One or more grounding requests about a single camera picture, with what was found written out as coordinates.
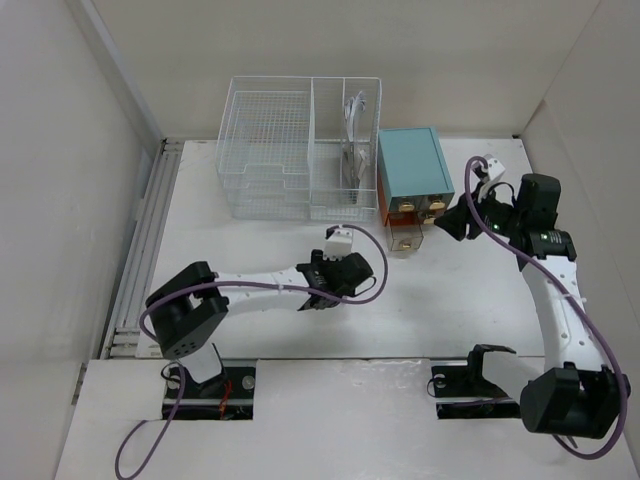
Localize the white wire desk organizer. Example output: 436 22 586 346
215 76 382 223

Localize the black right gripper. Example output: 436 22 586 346
432 181 525 241

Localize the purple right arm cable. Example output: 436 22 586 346
464 156 631 459

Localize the grey spiral setup guide booklet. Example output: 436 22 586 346
341 90 371 205

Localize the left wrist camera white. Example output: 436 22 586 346
323 225 353 261

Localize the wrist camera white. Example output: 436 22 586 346
323 225 353 261
474 155 506 192

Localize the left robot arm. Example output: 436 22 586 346
139 250 376 397

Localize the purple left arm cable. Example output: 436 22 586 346
114 224 390 479

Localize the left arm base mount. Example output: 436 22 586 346
161 359 257 421

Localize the aluminium rail frame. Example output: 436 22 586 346
97 138 184 359

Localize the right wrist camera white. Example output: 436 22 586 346
474 155 506 192

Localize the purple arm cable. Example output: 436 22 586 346
464 156 631 459
114 224 390 479

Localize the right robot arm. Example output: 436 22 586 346
436 167 630 441

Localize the teal orange drawer box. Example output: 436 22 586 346
377 127 455 226

